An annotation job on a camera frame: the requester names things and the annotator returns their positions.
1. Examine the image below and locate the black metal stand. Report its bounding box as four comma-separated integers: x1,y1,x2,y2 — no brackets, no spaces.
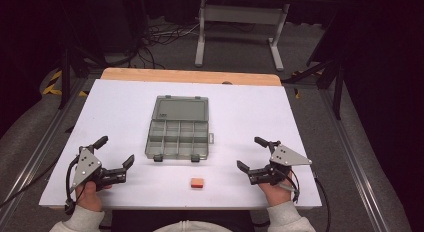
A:
57,0,112,111

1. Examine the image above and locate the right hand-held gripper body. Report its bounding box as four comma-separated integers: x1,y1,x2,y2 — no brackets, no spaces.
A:
247,140,313,187

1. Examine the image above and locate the grey translucent compartment box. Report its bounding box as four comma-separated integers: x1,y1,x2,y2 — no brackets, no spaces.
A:
144,94,215,163

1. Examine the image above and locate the black tripod stand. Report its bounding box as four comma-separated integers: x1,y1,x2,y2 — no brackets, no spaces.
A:
281,41,346,122

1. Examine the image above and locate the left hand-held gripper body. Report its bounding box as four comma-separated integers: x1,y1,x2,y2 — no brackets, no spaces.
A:
70,144,129,193

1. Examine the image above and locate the aluminium floor rail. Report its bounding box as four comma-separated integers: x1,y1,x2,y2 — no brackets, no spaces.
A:
318,88,388,232
0,76,90,226

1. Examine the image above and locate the person's left hand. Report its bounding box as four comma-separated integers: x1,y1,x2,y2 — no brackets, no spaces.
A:
74,180,113,213

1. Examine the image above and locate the dark computer case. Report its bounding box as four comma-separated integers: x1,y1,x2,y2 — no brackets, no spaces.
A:
96,0,150,57

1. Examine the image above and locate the person's right hand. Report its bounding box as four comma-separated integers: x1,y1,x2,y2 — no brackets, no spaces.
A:
258,171,295,208

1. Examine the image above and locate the wooden table board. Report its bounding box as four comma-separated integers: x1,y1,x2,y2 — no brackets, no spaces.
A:
99,67,283,87

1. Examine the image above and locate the bundle of floor cables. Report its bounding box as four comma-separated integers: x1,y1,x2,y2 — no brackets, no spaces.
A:
135,21,202,70

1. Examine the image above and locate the black cable with silver plug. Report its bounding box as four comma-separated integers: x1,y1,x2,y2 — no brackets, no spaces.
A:
278,167,332,232

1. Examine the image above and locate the grey metal table frame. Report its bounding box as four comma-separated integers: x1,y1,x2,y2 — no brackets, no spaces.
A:
194,0,334,73

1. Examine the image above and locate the person's torso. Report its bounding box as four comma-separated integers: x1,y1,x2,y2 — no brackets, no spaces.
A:
152,219,235,232

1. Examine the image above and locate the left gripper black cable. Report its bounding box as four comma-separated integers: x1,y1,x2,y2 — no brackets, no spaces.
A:
63,155,83,216

